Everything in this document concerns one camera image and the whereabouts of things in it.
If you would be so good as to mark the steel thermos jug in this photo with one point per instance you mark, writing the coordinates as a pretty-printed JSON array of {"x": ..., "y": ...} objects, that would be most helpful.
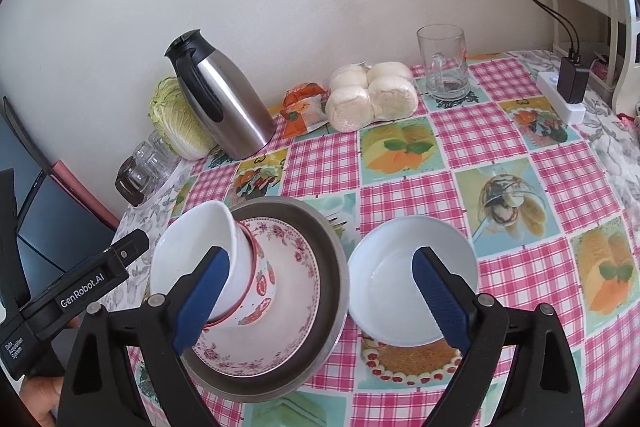
[{"x": 221, "y": 96}]

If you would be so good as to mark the black power adapter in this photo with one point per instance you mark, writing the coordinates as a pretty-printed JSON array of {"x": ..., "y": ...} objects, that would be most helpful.
[{"x": 572, "y": 82}]

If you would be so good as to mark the floral porcelain plate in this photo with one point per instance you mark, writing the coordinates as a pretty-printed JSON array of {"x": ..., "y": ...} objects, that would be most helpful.
[{"x": 259, "y": 348}]

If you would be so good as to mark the napa cabbage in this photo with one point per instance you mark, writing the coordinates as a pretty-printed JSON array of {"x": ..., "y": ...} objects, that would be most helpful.
[{"x": 175, "y": 122}]

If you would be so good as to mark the white shelf rack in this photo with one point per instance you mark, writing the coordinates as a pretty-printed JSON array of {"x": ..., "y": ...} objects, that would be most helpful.
[{"x": 613, "y": 64}]

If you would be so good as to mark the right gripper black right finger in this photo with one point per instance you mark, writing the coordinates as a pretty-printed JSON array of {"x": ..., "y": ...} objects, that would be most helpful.
[{"x": 542, "y": 388}]

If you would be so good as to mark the drinking glass back left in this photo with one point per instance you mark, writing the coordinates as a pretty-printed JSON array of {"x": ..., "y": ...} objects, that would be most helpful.
[{"x": 142, "y": 152}]

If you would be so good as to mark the drinking glass front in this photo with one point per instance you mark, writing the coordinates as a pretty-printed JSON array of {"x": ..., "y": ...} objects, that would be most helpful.
[{"x": 161, "y": 163}]

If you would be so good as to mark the clear glass mug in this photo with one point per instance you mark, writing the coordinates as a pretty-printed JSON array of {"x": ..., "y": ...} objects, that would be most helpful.
[{"x": 443, "y": 52}]

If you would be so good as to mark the bag of steamed buns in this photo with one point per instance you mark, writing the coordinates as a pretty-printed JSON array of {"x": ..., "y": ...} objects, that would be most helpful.
[{"x": 360, "y": 95}]

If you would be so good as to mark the white power strip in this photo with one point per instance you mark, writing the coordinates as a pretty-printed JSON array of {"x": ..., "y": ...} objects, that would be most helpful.
[{"x": 570, "y": 113}]

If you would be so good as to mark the drinking glass right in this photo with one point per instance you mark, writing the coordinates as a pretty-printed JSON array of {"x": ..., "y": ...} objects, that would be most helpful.
[{"x": 160, "y": 144}]

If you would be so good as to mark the small white shallow bowl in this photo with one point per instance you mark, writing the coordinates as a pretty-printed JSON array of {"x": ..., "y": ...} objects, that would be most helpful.
[{"x": 384, "y": 300}]

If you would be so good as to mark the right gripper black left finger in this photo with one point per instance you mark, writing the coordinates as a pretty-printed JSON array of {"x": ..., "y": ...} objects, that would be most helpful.
[{"x": 99, "y": 387}]

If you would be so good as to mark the orange snack packet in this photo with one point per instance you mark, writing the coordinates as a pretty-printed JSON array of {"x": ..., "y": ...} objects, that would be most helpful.
[{"x": 302, "y": 109}]

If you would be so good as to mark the white square bowl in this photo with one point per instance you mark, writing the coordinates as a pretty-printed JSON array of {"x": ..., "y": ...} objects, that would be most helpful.
[{"x": 187, "y": 240}]

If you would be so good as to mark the drinking glass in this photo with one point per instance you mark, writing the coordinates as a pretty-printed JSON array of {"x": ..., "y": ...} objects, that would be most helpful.
[
  {"x": 142, "y": 152},
  {"x": 160, "y": 144},
  {"x": 161, "y": 163}
]

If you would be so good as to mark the large steel basin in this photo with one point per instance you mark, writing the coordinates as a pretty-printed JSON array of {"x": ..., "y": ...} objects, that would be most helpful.
[{"x": 328, "y": 324}]

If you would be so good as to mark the white round bowl red pattern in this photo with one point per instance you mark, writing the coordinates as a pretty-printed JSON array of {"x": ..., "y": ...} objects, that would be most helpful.
[{"x": 259, "y": 292}]

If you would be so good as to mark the checkered picture tablecloth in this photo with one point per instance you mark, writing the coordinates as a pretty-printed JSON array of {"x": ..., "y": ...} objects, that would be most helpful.
[{"x": 552, "y": 212}]

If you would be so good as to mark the person's left hand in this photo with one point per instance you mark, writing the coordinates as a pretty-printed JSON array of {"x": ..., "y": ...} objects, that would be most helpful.
[{"x": 40, "y": 396}]

